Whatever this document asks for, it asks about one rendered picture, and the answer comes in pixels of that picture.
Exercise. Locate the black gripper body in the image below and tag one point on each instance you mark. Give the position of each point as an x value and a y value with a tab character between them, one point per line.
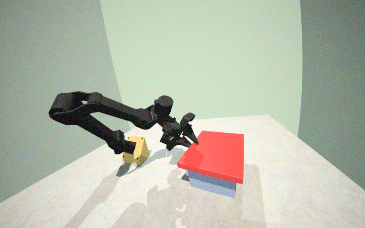
184	123

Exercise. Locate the red lid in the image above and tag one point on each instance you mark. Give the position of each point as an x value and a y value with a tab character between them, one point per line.
218	154

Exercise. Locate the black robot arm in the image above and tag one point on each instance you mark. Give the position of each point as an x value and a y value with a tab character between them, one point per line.
69	110

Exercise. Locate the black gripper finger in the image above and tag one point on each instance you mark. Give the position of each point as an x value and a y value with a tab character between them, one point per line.
184	142
188	132

